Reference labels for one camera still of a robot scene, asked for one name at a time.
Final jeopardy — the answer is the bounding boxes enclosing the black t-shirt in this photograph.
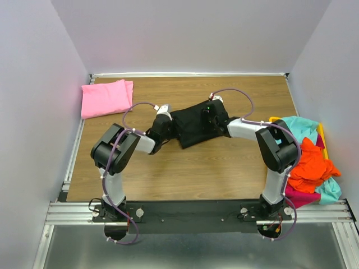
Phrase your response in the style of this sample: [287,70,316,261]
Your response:
[171,101,230,149]

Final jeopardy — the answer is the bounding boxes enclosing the black mounting base plate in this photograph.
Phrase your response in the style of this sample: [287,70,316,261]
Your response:
[89,199,293,240]

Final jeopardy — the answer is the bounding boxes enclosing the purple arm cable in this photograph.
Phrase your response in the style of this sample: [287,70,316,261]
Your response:
[213,88,302,197]
[101,101,157,202]

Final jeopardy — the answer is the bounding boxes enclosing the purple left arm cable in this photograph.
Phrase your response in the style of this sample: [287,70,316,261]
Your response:
[101,101,157,202]

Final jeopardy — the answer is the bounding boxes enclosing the teal t-shirt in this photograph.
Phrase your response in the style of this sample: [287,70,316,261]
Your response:
[282,116,342,205]

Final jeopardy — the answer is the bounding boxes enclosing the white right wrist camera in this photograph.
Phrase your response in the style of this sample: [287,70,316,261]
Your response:
[208,93,223,102]

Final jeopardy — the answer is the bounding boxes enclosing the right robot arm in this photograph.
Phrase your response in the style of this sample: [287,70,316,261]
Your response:
[202,98,301,220]

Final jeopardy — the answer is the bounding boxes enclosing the magenta t-shirt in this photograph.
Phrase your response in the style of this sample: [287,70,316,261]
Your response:
[284,133,326,209]

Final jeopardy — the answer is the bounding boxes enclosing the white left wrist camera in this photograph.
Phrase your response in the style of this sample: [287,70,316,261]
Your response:
[154,104,171,117]

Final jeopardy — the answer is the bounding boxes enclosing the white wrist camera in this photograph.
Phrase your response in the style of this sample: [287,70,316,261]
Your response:
[154,104,171,117]
[208,93,223,102]

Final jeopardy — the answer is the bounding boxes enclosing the orange t-shirt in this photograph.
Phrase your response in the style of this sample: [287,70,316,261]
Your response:
[288,137,342,194]

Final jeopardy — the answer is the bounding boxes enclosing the yellow plastic bin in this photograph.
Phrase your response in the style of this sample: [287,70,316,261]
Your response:
[268,116,329,160]

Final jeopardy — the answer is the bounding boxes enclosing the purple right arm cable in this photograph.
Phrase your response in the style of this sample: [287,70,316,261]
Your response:
[213,88,302,197]

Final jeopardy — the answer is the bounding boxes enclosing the folded pink t-shirt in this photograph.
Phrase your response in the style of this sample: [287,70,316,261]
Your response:
[81,79,134,119]

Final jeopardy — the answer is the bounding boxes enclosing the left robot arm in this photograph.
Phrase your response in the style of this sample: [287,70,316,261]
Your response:
[90,112,173,221]

